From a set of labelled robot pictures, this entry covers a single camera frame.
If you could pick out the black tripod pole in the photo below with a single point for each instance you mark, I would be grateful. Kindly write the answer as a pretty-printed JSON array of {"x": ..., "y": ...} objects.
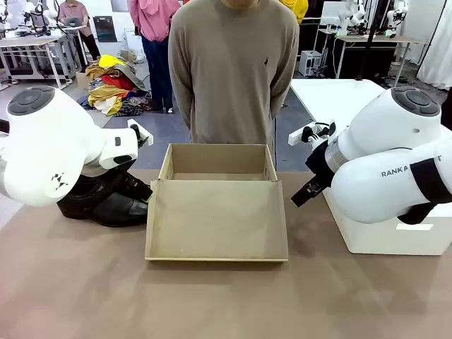
[{"x": 367, "y": 42}]

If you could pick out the small cardboard box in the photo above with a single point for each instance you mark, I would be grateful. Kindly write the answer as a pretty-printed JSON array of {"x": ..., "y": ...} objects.
[{"x": 82, "y": 79}]

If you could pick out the grey laptop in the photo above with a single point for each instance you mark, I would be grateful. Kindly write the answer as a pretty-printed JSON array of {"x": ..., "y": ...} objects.
[{"x": 73, "y": 22}]

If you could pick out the white curtain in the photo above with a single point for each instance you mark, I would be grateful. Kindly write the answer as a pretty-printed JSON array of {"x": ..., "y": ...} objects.
[{"x": 438, "y": 46}]

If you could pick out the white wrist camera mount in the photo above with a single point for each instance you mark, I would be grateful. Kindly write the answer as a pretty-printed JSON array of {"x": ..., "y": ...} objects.
[
  {"x": 144, "y": 137},
  {"x": 296, "y": 136}
]

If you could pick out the white desk with metal legs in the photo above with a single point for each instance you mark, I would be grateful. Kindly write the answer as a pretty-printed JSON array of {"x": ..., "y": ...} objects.
[{"x": 31, "y": 42}]

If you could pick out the person in beige sweater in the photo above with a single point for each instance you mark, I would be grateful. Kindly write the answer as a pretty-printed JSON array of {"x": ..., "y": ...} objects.
[{"x": 233, "y": 70}]

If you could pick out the person in yellow top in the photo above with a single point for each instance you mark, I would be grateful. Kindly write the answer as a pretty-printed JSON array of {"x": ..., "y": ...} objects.
[{"x": 298, "y": 8}]

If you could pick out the colourful pile of clothes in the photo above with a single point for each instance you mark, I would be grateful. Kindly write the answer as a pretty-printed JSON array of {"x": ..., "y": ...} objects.
[{"x": 113, "y": 88}]

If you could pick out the white plastic storage box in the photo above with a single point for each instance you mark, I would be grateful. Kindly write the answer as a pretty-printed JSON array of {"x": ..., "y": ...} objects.
[{"x": 374, "y": 236}]

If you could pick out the brown cardboard shoe box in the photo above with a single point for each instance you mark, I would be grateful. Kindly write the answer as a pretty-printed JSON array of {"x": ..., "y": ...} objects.
[{"x": 215, "y": 219}]

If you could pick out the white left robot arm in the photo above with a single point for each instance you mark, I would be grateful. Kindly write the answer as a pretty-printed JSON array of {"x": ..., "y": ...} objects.
[{"x": 46, "y": 141}]

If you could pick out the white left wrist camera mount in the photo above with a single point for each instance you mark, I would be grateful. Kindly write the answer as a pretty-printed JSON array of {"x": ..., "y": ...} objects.
[{"x": 144, "y": 137}]

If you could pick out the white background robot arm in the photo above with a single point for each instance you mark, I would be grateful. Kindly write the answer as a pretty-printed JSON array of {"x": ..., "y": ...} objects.
[
  {"x": 349, "y": 17},
  {"x": 395, "y": 17}
]

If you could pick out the black framed panel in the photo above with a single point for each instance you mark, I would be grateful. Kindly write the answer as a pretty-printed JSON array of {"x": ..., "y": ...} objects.
[{"x": 105, "y": 29}]

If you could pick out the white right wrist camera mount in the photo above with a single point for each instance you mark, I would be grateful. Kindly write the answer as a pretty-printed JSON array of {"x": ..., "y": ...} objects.
[{"x": 296, "y": 136}]

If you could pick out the wooden top desk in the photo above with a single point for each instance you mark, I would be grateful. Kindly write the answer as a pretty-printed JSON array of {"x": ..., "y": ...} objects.
[{"x": 374, "y": 39}]

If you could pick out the person in pink top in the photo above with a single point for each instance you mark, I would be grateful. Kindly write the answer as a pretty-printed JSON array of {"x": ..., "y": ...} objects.
[{"x": 155, "y": 21}]

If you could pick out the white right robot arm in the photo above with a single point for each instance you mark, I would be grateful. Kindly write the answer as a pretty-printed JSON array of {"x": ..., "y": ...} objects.
[{"x": 381, "y": 123}]

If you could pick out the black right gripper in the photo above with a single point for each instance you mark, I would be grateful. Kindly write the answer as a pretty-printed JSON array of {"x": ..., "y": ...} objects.
[{"x": 319, "y": 162}]

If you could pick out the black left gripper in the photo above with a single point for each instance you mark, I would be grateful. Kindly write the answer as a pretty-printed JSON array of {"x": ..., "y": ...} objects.
[{"x": 114, "y": 173}]

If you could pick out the person in mauve shirt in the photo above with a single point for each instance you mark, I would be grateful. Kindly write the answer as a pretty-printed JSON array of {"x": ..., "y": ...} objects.
[{"x": 74, "y": 8}]

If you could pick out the white cube case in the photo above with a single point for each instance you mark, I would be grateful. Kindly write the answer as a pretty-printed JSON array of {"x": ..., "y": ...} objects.
[{"x": 310, "y": 63}]

